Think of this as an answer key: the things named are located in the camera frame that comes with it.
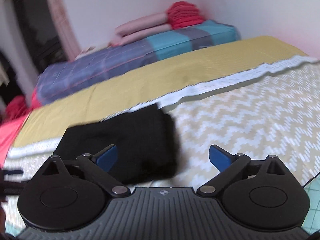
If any yellow quilted bed cover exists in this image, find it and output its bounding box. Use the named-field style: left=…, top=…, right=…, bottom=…
left=9, top=36, right=313, bottom=156

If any pink fleece blanket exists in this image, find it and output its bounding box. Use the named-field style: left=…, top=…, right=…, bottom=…
left=0, top=114, right=29, bottom=168

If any blue plaid folded quilt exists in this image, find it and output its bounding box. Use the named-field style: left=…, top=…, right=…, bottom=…
left=35, top=20, right=240, bottom=106

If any red cloth pile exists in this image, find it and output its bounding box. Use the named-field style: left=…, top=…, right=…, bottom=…
left=4, top=95, right=31, bottom=122

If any folded pink satin bedding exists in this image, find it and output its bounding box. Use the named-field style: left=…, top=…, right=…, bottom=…
left=109, top=12, right=172, bottom=47

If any pink patterned curtain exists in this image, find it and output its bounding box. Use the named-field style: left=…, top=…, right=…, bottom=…
left=47, top=0, right=81, bottom=61

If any folded red cloth stack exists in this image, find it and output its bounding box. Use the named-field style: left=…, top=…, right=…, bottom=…
left=166, top=1, right=206, bottom=30

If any cream pillow by wall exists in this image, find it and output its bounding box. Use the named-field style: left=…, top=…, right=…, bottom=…
left=75, top=43, right=110, bottom=60

